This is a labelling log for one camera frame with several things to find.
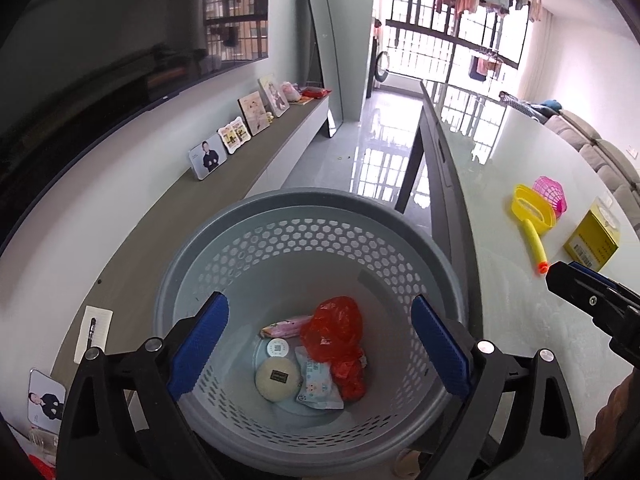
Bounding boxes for red plastic bag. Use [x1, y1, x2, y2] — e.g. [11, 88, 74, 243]
[299, 296, 368, 402]

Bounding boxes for small portrait photo card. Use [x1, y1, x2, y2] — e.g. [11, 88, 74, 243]
[27, 369, 67, 433]

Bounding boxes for round cream plush pad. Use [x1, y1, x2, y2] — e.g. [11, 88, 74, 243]
[255, 357, 302, 403]

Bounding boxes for striped cloth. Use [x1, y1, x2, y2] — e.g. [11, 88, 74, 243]
[499, 91, 543, 123]

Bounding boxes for tall black framed mirror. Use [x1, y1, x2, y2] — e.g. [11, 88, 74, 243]
[300, 0, 344, 139]

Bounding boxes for washing machine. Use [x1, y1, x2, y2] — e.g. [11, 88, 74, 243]
[369, 45, 393, 100]

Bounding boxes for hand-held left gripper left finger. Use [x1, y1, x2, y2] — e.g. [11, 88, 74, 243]
[59, 291, 230, 480]

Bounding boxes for large black television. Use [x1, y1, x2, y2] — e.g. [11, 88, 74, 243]
[0, 0, 271, 256]

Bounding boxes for portrait photo frame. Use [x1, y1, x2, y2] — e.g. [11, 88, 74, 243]
[188, 133, 228, 182]

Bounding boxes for red white printed card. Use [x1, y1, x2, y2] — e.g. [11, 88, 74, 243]
[20, 427, 61, 480]

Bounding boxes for yellow cardboard box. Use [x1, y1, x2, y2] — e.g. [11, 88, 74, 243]
[563, 196, 622, 272]

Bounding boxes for pink snack packet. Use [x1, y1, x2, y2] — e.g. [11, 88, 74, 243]
[260, 314, 315, 339]

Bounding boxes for grey perforated plastic basket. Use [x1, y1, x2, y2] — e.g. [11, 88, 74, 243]
[152, 188, 468, 463]

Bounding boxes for long grey television cabinet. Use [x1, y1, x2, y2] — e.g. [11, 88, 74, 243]
[50, 95, 331, 411]

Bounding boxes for dark table frame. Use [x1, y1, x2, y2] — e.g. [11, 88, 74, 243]
[394, 80, 483, 346]

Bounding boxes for person's right forearm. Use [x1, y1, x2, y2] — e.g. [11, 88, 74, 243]
[582, 365, 640, 480]

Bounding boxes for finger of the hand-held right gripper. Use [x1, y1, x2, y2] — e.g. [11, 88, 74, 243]
[546, 262, 640, 361]
[567, 260, 640, 306]

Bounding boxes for white notepad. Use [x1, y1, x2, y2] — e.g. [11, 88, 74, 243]
[74, 306, 113, 363]

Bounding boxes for scalloped cartoon photo frame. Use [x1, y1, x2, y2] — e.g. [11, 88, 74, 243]
[217, 116, 251, 155]

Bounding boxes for blue white wipes packet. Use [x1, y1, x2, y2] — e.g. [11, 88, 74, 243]
[294, 346, 345, 411]

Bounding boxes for yellow plastic scoop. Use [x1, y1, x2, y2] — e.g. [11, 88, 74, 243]
[511, 184, 557, 278]

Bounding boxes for pink plastic sieve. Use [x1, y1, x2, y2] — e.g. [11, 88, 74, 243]
[531, 176, 568, 220]

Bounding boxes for pink framed picture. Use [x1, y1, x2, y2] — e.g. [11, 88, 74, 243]
[237, 91, 271, 137]

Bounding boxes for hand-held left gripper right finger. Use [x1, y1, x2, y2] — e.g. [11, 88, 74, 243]
[410, 294, 585, 480]

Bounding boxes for white child photo frame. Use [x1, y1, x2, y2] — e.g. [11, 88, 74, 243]
[258, 74, 291, 118]

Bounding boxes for balcony window grille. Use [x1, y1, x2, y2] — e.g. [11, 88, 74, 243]
[375, 0, 531, 96]

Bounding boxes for beige sofa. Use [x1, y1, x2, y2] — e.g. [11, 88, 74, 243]
[542, 110, 640, 221]

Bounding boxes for clothes on drying rack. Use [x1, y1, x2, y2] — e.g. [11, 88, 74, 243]
[467, 50, 503, 83]

